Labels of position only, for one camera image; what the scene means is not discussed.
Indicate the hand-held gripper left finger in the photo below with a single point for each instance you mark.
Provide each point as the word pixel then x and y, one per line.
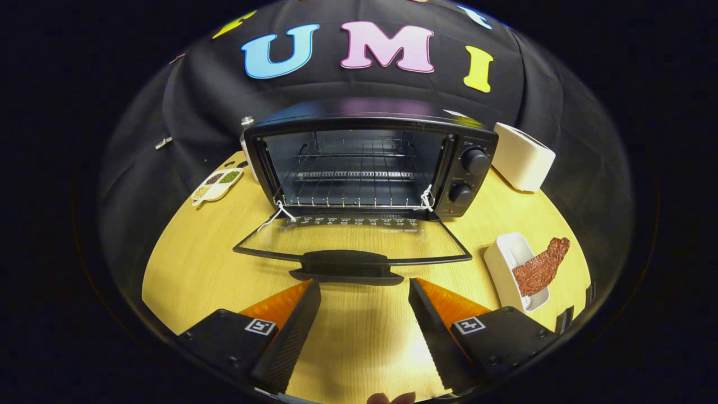
pixel 289 336

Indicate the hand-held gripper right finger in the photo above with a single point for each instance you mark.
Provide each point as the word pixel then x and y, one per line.
pixel 435 336

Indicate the brown meat piece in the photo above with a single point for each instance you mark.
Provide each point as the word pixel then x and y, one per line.
pixel 538 269

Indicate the black toaster oven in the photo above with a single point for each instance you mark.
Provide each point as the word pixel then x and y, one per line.
pixel 474 185

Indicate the white bread toaster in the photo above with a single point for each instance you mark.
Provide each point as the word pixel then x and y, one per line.
pixel 521 157

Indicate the white ribbed tray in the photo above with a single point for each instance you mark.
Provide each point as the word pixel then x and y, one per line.
pixel 505 264

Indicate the divided white spice dish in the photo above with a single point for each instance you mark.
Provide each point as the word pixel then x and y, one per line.
pixel 216 185

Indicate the small clear bottle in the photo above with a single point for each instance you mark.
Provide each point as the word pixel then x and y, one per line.
pixel 247 121

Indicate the silver cloth clip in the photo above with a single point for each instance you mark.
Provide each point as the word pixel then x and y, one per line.
pixel 163 143

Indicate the red cloth clip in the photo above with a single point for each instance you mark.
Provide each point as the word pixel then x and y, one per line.
pixel 176 58

